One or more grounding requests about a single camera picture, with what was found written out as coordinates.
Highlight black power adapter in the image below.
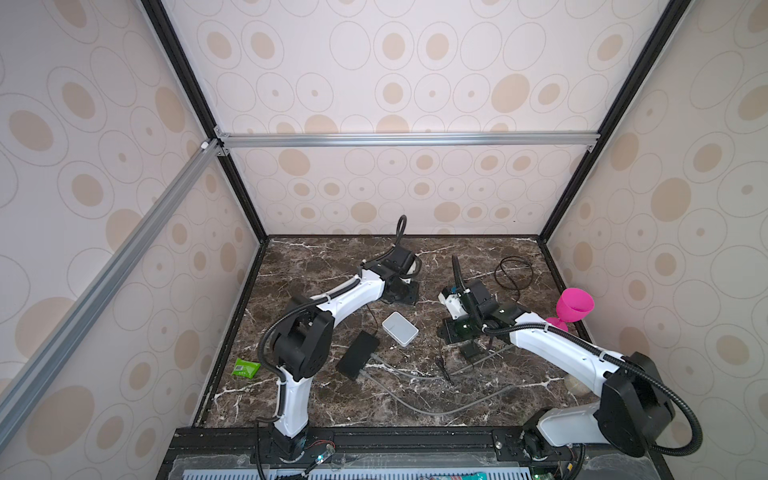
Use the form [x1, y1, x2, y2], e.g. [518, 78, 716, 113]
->
[460, 341, 484, 362]

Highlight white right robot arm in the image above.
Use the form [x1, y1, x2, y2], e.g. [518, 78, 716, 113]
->
[439, 257, 704, 461]

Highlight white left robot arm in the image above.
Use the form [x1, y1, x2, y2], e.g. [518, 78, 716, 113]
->
[257, 215, 422, 461]

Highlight pink plastic goblet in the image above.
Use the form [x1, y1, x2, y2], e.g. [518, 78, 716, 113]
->
[546, 288, 595, 331]

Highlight green snack packet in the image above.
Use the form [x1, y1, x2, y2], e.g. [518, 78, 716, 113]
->
[232, 358, 261, 379]

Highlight silver horizontal aluminium bar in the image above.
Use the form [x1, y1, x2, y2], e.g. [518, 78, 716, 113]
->
[220, 131, 600, 149]

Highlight silver diagonal aluminium bar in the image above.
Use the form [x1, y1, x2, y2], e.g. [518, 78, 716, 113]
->
[1, 138, 221, 448]

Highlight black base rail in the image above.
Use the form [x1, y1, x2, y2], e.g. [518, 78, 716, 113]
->
[163, 427, 530, 464]

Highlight black vertical frame post left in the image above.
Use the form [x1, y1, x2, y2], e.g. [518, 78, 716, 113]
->
[141, 0, 269, 242]

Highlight black vertical frame post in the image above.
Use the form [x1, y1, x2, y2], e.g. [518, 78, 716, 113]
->
[141, 0, 269, 242]
[539, 0, 694, 244]

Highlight black vertical frame post right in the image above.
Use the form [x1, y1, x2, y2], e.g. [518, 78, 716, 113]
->
[539, 0, 694, 244]

